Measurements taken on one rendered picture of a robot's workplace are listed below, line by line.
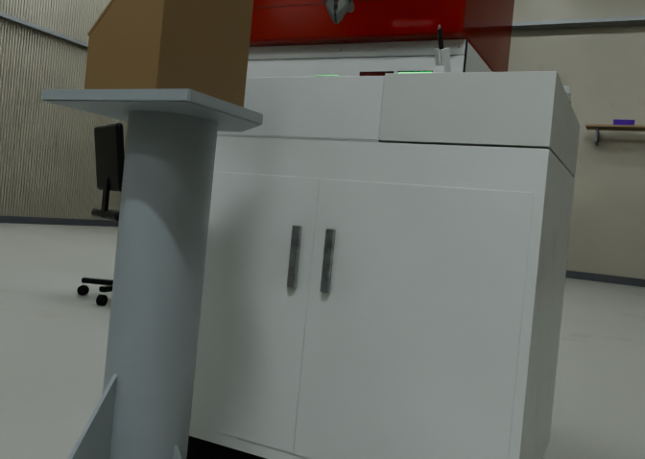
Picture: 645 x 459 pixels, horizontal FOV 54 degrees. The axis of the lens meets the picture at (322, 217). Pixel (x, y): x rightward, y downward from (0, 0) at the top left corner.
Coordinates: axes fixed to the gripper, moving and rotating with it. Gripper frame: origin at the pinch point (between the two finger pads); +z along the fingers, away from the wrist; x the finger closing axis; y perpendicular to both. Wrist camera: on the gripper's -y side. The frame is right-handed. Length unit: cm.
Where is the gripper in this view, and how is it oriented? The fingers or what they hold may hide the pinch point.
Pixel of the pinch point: (335, 16)
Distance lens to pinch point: 153.5
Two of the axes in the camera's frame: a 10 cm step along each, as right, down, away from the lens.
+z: -0.9, 10.0, 0.1
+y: 4.4, 0.4, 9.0
